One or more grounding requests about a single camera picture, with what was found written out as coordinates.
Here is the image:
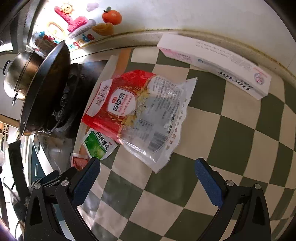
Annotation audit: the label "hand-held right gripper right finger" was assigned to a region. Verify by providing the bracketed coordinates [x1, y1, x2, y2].
[194, 158, 271, 241]

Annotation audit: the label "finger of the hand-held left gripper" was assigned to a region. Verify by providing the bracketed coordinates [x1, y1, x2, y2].
[28, 170, 60, 189]
[43, 166, 78, 187]

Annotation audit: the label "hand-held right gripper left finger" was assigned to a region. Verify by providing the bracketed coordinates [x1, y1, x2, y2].
[24, 158, 101, 241]

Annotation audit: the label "red and clear sugar bag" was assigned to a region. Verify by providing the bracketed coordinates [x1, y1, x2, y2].
[81, 71, 198, 174]

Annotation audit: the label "blue kitchen cabinet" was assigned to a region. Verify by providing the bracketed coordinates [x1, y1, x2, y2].
[30, 137, 48, 184]

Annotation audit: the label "red sachet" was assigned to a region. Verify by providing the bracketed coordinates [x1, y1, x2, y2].
[70, 152, 90, 171]

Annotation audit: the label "green sachet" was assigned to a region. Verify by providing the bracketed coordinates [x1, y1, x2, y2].
[83, 128, 118, 161]

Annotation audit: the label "green and cream checkered mat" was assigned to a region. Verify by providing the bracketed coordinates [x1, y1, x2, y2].
[74, 47, 296, 241]

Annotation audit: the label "black gas stove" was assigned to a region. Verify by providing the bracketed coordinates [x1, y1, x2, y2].
[35, 60, 109, 177]

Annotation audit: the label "black wok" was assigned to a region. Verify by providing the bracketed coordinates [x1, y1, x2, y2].
[18, 40, 71, 136]

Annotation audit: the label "stainless steel steamer pot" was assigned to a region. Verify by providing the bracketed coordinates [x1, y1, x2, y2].
[3, 51, 47, 106]

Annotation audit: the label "long white cardboard box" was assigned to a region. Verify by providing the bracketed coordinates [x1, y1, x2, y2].
[157, 34, 272, 100]

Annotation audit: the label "colourful wall stickers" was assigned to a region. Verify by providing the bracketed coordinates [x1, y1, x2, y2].
[32, 2, 123, 54]

